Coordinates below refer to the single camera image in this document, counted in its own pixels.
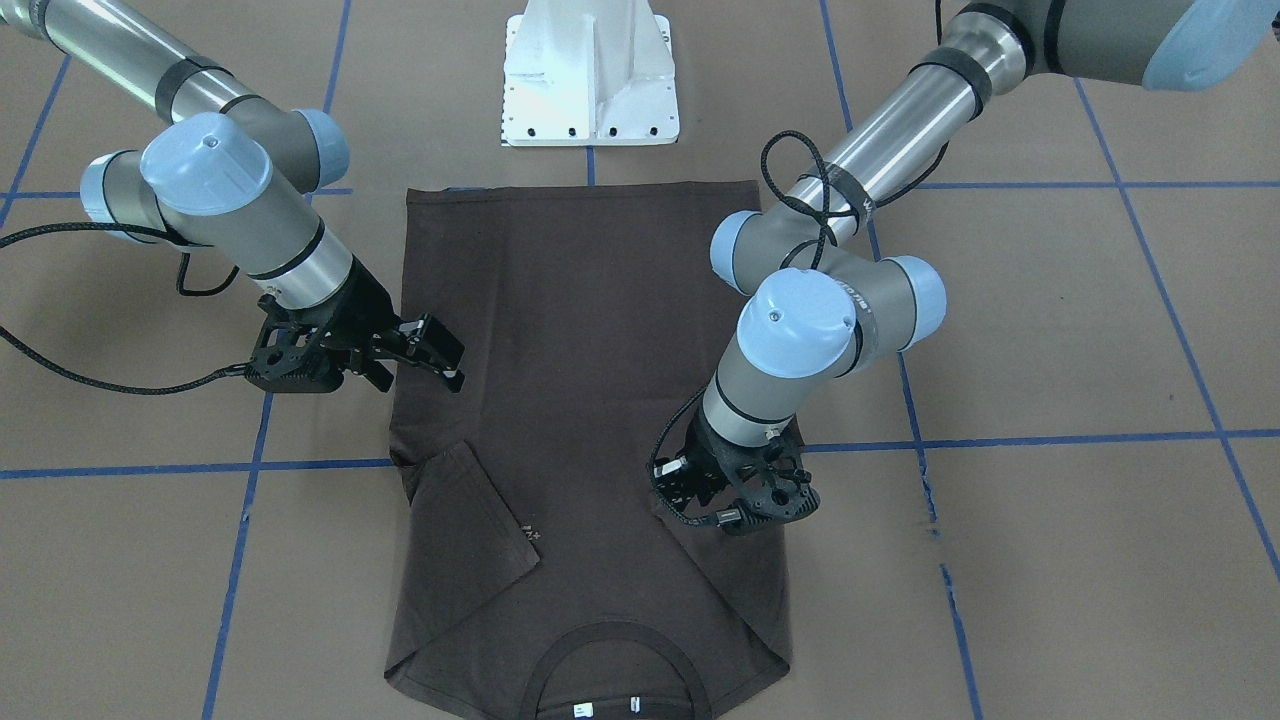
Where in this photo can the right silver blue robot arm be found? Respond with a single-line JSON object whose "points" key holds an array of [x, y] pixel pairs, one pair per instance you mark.
{"points": [[231, 172]]}

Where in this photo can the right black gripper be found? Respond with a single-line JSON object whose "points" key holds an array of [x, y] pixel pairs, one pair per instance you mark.
{"points": [[362, 305]]}

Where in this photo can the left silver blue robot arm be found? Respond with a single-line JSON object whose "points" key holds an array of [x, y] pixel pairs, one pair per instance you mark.
{"points": [[817, 312]]}

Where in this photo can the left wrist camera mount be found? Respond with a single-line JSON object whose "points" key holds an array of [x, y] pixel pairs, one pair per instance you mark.
{"points": [[770, 485]]}

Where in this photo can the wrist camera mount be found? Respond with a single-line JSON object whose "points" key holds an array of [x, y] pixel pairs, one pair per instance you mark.
{"points": [[289, 357], [770, 485]]}

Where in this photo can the dark brown t-shirt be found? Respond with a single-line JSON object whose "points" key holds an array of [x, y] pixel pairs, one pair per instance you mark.
{"points": [[543, 579]]}

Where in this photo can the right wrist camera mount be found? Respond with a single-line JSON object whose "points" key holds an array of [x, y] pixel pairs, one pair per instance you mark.
{"points": [[289, 357]]}

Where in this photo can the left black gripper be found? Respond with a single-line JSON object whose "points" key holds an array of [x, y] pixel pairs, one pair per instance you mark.
{"points": [[703, 443]]}

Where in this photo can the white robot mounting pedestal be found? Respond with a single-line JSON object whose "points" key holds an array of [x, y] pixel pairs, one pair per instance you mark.
{"points": [[589, 73]]}

